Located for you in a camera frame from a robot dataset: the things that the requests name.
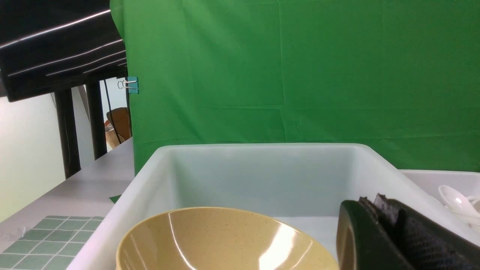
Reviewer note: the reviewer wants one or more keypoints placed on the black monitor on stand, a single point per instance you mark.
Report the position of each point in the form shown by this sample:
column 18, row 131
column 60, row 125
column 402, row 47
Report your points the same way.
column 52, row 46

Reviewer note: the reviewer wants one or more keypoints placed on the large white plastic tub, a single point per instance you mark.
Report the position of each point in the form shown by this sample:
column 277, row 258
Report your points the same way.
column 300, row 184

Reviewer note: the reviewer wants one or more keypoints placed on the white spoon bin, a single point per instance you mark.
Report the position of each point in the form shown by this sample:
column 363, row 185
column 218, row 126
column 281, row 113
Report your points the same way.
column 466, row 182

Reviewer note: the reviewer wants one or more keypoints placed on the green tiled table mat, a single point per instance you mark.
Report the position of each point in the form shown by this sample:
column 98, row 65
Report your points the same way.
column 51, row 244

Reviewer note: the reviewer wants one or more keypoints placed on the tan noodle bowl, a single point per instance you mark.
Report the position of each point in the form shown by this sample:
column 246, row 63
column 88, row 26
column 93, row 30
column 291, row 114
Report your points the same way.
column 219, row 238

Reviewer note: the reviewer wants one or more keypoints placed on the blue binder clip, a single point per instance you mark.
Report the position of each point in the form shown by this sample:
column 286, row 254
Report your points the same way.
column 130, row 84

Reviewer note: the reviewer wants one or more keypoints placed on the green backdrop cloth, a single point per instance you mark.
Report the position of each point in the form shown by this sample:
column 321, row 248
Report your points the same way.
column 400, row 76

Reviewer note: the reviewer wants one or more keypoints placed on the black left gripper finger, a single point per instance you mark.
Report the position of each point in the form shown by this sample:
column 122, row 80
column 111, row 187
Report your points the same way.
column 386, row 234

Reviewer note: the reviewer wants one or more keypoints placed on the large upright white spoon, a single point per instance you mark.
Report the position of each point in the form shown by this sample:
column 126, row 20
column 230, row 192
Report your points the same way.
column 457, row 201

